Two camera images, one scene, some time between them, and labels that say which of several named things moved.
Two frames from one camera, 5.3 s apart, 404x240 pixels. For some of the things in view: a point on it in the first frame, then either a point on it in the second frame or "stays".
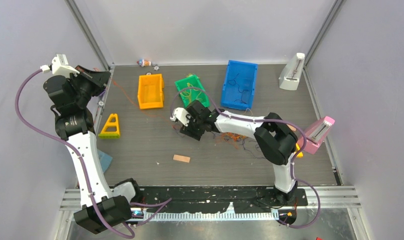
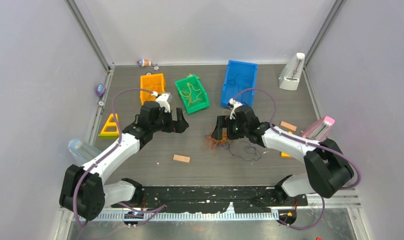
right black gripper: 189,130 -> 224,121
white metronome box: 290,73 stays
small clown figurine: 143,63 stays
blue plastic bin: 240,86 stays
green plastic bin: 191,89 stays
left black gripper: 100,77 -> 178,126
